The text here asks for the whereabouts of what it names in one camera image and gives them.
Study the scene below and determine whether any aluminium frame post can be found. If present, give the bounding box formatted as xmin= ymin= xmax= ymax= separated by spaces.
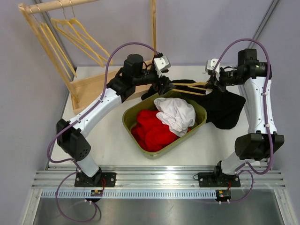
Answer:
xmin=32 ymin=0 xmax=77 ymax=73
xmin=236 ymin=0 xmax=282 ymax=71

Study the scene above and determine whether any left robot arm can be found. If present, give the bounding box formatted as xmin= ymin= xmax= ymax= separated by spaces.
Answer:
xmin=56 ymin=53 xmax=175 ymax=187

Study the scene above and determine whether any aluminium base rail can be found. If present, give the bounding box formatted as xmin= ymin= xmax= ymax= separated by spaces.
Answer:
xmin=31 ymin=165 xmax=288 ymax=190

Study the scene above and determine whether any yellow hanger of black shirt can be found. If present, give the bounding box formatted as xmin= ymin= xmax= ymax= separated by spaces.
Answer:
xmin=172 ymin=82 xmax=213 ymax=96

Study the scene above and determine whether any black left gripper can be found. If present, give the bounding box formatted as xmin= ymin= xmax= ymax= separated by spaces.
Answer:
xmin=134 ymin=67 xmax=175 ymax=95

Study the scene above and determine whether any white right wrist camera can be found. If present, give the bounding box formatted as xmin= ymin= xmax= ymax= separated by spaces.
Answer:
xmin=204 ymin=58 xmax=220 ymax=80

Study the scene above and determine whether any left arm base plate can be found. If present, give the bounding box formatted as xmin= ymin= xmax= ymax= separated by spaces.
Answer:
xmin=74 ymin=172 xmax=117 ymax=188

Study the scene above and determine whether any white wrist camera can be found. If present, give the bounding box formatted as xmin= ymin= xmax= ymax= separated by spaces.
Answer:
xmin=204 ymin=58 xmax=220 ymax=80
xmin=153 ymin=53 xmax=171 ymax=76

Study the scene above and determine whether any white t shirt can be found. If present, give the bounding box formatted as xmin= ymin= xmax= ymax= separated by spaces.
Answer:
xmin=153 ymin=97 xmax=196 ymax=137

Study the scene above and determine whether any black t shirt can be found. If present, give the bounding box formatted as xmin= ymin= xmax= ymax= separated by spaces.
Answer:
xmin=140 ymin=78 xmax=247 ymax=130

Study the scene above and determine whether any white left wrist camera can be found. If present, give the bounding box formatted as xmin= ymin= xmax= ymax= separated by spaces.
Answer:
xmin=153 ymin=53 xmax=171 ymax=76

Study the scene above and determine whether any white slotted cable duct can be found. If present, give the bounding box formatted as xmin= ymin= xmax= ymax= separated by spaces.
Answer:
xmin=41 ymin=189 xmax=217 ymax=199

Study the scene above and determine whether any aluminium frame post right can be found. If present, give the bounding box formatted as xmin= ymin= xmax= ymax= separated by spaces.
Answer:
xmin=236 ymin=0 xmax=282 ymax=71

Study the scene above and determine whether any yellow hanger of white shirt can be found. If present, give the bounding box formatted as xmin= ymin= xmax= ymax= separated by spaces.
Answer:
xmin=68 ymin=16 xmax=110 ymax=67

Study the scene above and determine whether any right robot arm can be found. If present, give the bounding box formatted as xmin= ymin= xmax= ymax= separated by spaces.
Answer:
xmin=198 ymin=49 xmax=285 ymax=188

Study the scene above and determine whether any aluminium frame post left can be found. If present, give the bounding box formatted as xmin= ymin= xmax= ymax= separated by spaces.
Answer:
xmin=32 ymin=0 xmax=77 ymax=73

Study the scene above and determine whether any olive green plastic basket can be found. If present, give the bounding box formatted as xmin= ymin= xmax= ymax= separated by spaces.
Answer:
xmin=122 ymin=91 xmax=207 ymax=159

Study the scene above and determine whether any wooden clothes rack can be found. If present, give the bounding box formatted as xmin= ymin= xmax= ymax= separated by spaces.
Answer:
xmin=17 ymin=0 xmax=157 ymax=115

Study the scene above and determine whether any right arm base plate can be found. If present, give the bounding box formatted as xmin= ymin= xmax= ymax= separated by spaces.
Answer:
xmin=196 ymin=172 xmax=241 ymax=188

